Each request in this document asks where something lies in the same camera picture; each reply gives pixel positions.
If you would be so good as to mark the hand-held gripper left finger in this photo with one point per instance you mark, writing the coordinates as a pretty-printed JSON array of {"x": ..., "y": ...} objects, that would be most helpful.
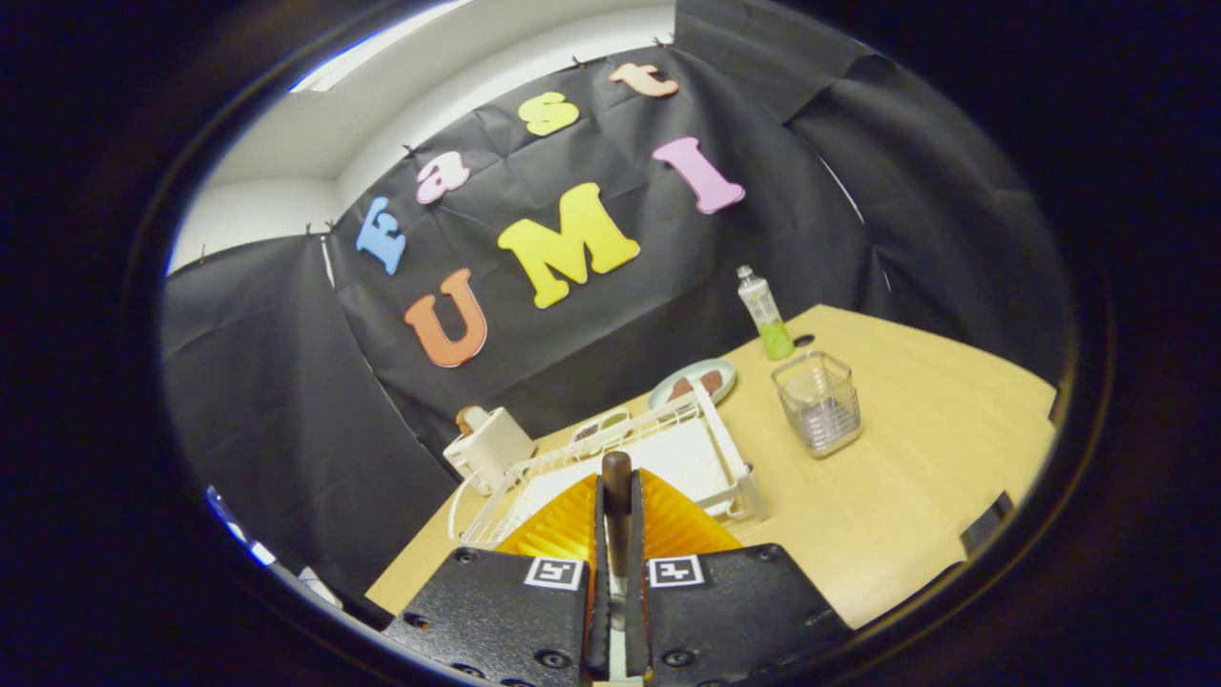
[{"x": 601, "y": 611}]

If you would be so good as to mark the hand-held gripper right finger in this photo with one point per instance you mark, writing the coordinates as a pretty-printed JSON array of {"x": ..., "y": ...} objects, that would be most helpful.
[{"x": 635, "y": 611}]

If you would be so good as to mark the small divided sauce dish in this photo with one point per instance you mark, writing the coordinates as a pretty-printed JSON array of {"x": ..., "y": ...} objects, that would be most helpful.
[{"x": 601, "y": 425}]

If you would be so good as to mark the pale plate with brown food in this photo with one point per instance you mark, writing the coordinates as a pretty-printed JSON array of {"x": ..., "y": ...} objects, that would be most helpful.
[{"x": 717, "y": 374}]

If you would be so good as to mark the white toaster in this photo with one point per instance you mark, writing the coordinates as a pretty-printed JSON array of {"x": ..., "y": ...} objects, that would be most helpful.
[{"x": 498, "y": 447}]

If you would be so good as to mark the brown toast slice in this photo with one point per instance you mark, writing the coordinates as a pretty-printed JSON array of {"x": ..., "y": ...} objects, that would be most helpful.
[{"x": 470, "y": 418}]

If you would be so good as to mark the green label drink bottle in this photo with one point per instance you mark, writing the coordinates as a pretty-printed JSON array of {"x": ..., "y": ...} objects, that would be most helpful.
[{"x": 763, "y": 310}]

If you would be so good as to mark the ceiling light panel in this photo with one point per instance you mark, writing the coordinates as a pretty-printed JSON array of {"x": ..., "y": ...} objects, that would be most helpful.
[{"x": 343, "y": 62}]

